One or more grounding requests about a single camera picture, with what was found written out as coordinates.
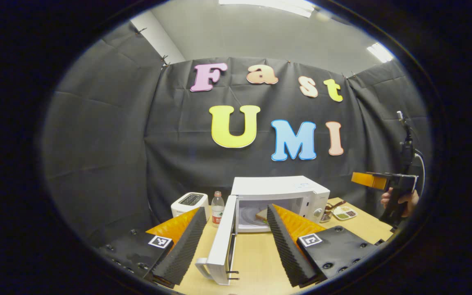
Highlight clear plastic water bottle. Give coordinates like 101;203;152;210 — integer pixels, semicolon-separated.
211;191;225;228

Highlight white divided dish of beans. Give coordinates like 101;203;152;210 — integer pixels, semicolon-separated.
332;206;358;221

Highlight large ceiling light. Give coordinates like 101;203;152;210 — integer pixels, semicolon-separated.
219;0;316;18

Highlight white toaster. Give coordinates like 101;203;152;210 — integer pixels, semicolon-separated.
171;192;211;222

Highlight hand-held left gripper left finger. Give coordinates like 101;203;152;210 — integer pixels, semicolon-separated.
97;206;208;287

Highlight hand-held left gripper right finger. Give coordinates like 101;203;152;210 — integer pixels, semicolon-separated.
266;204;380;287

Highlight white microwave oven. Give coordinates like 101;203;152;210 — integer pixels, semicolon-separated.
195;176;331;286

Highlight black backdrop cloth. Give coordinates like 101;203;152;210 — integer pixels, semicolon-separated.
41;20;431;246

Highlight small ceiling light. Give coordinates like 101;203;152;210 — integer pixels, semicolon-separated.
366;42;395;63

